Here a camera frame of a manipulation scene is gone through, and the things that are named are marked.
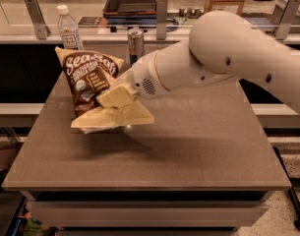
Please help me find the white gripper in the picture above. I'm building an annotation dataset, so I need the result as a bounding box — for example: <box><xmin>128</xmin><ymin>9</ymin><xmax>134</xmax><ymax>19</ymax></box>
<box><xmin>96</xmin><ymin>51</ymin><xmax>169</xmax><ymax>108</ymax></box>

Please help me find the brown sea salt chip bag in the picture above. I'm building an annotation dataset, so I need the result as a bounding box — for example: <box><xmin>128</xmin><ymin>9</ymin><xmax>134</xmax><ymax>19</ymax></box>
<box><xmin>55</xmin><ymin>47</ymin><xmax>154</xmax><ymax>134</ymax></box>

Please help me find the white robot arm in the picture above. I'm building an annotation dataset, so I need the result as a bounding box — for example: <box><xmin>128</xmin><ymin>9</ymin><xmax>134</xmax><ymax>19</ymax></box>
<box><xmin>115</xmin><ymin>11</ymin><xmax>300</xmax><ymax>115</ymax></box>

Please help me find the silver drink can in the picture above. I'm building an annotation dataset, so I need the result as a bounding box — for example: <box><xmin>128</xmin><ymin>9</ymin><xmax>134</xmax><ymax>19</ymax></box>
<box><xmin>128</xmin><ymin>29</ymin><xmax>145</xmax><ymax>65</ymax></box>

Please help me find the dark book on counter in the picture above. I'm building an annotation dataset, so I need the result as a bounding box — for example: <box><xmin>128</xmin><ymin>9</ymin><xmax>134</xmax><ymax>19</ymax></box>
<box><xmin>79</xmin><ymin>17</ymin><xmax>101</xmax><ymax>28</ymax></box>

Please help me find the open orange tray box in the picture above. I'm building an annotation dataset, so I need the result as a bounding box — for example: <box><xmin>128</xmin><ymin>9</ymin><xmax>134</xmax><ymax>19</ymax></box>
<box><xmin>102</xmin><ymin>0</ymin><xmax>156</xmax><ymax>18</ymax></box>

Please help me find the clear plastic water bottle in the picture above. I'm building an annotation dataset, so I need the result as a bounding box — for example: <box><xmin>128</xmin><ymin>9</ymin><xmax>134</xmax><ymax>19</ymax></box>
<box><xmin>57</xmin><ymin>5</ymin><xmax>84</xmax><ymax>50</ymax></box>

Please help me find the glass barrier panel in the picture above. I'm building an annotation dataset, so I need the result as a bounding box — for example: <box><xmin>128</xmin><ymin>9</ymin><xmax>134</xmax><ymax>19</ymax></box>
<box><xmin>0</xmin><ymin>0</ymin><xmax>300</xmax><ymax>37</ymax></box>

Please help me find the middle metal glass bracket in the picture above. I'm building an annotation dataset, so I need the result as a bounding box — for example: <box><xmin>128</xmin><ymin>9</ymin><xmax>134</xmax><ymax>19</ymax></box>
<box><xmin>156</xmin><ymin>0</ymin><xmax>168</xmax><ymax>40</ymax></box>

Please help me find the metal glass bracket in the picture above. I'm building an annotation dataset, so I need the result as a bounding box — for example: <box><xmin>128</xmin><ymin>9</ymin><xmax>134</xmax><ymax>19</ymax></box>
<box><xmin>156</xmin><ymin>0</ymin><xmax>168</xmax><ymax>40</ymax></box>
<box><xmin>270</xmin><ymin>0</ymin><xmax>300</xmax><ymax>40</ymax></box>
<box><xmin>24</xmin><ymin>0</ymin><xmax>51</xmax><ymax>39</ymax></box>

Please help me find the left metal glass bracket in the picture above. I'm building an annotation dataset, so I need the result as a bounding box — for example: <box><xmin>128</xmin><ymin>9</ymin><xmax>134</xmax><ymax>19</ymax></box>
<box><xmin>24</xmin><ymin>0</ymin><xmax>51</xmax><ymax>39</ymax></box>

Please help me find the right metal glass bracket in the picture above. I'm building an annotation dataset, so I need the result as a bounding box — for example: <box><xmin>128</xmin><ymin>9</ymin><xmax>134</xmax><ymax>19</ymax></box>
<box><xmin>270</xmin><ymin>0</ymin><xmax>300</xmax><ymax>40</ymax></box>

